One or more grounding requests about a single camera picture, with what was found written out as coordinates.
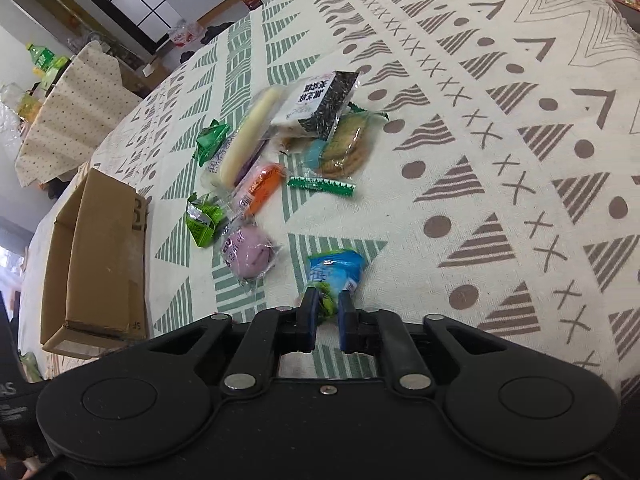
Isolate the pack of water bottles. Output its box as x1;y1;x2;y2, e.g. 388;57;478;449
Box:
167;19;203;46

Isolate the purple round cake packet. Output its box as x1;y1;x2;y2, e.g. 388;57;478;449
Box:
220;222;281;288

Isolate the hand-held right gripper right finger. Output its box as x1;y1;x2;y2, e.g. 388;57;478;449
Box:
337;290;502;394

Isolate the long white cake packet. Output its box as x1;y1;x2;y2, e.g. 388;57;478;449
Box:
202;85;288;191

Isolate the patterned bed cover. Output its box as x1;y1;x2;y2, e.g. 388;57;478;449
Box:
17;0;640;401

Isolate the green drink bottle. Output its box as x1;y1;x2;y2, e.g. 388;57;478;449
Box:
25;42;71;91

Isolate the blue snack packet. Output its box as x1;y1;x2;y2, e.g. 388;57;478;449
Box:
305;249;367;318

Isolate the clear cookie packet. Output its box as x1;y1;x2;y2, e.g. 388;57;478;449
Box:
287;105;388;196

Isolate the black and white seed packet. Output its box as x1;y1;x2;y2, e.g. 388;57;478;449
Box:
272;71;361;141

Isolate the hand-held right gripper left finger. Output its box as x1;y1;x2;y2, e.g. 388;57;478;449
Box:
145;286;321;394

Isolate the green foil snack packet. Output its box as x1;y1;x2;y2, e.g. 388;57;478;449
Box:
195;120;231;167
186;194;228;248

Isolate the orange sausage packet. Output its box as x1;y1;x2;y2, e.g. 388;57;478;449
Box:
232;160;288;216

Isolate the cream dotted cloth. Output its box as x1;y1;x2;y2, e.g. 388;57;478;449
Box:
15;40;143;188

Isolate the brown cardboard box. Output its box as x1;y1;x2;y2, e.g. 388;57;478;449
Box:
40;167;151;361

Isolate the clear plastic bag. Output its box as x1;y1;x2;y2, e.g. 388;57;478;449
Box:
0;82;41;161

